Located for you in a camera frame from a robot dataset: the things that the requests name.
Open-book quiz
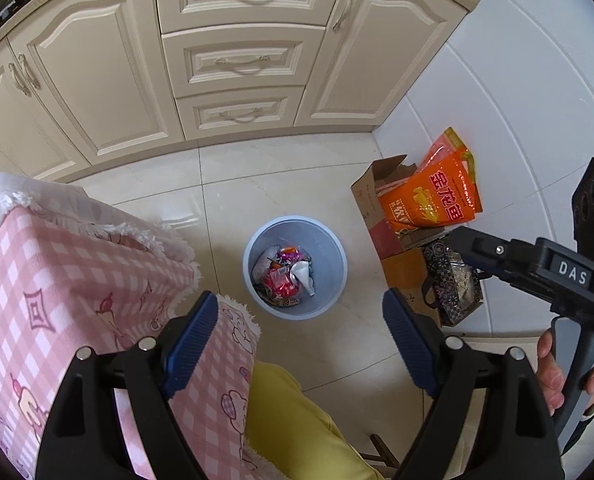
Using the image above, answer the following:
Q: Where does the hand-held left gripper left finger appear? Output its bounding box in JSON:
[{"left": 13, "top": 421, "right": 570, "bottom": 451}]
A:
[{"left": 34, "top": 290, "right": 220, "bottom": 480}]

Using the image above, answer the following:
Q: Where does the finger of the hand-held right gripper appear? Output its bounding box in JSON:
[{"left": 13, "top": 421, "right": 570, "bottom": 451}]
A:
[{"left": 449, "top": 226, "right": 538, "bottom": 292}]

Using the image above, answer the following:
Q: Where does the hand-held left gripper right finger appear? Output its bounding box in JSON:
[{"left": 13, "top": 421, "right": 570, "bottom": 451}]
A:
[{"left": 381, "top": 287, "right": 564, "bottom": 480}]

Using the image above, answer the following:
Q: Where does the red snack wrapper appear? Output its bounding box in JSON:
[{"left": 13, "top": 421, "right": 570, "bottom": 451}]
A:
[{"left": 259, "top": 264, "right": 303, "bottom": 307}]

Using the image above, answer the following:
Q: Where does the blue plastic bin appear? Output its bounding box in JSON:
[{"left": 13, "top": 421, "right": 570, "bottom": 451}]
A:
[{"left": 242, "top": 216, "right": 349, "bottom": 322}]

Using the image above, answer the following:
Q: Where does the person's right hand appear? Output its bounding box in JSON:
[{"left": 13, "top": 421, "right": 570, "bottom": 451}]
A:
[{"left": 536, "top": 330, "right": 594, "bottom": 423}]

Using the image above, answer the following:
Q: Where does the black white patterned bag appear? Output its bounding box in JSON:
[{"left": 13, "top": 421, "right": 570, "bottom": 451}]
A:
[{"left": 419, "top": 239, "right": 484, "bottom": 328}]

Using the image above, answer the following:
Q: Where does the orange rice bag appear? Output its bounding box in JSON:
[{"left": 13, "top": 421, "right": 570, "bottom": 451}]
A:
[{"left": 377, "top": 126, "right": 484, "bottom": 241}]

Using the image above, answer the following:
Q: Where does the brown wooden stool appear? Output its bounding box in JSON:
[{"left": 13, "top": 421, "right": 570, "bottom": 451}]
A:
[{"left": 369, "top": 432, "right": 400, "bottom": 468}]

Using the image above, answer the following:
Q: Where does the cardboard box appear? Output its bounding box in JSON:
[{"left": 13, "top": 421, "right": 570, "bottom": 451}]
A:
[{"left": 351, "top": 154, "right": 458, "bottom": 322}]

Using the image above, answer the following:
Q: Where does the person's yellow clothing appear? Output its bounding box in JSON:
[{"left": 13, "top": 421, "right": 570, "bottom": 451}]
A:
[{"left": 247, "top": 360, "right": 385, "bottom": 480}]

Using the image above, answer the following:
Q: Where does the pink checked tablecloth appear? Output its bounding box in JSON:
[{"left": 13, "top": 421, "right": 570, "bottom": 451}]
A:
[{"left": 0, "top": 195, "right": 260, "bottom": 480}]

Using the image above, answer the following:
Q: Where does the small cream drawer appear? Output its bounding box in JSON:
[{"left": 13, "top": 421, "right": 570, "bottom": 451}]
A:
[{"left": 174, "top": 85, "right": 308, "bottom": 140}]

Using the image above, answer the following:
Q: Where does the white lace cloth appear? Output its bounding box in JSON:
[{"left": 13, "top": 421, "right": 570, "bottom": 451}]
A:
[{"left": 0, "top": 169, "right": 200, "bottom": 286}]

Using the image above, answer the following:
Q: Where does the medium cream drawer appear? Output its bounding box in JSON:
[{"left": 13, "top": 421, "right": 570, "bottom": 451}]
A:
[{"left": 161, "top": 24, "right": 328, "bottom": 99}]

